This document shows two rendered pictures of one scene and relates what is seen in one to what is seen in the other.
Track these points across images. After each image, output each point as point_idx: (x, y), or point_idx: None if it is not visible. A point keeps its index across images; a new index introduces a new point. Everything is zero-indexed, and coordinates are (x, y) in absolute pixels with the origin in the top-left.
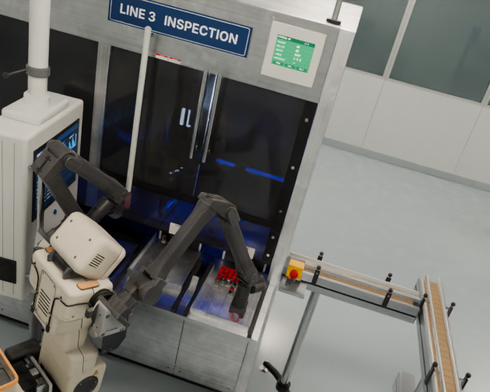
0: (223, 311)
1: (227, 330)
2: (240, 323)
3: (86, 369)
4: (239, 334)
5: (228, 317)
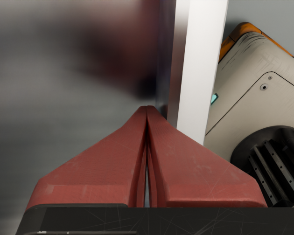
0: (24, 193)
1: (205, 120)
2: (61, 56)
3: None
4: (218, 18)
5: (65, 155)
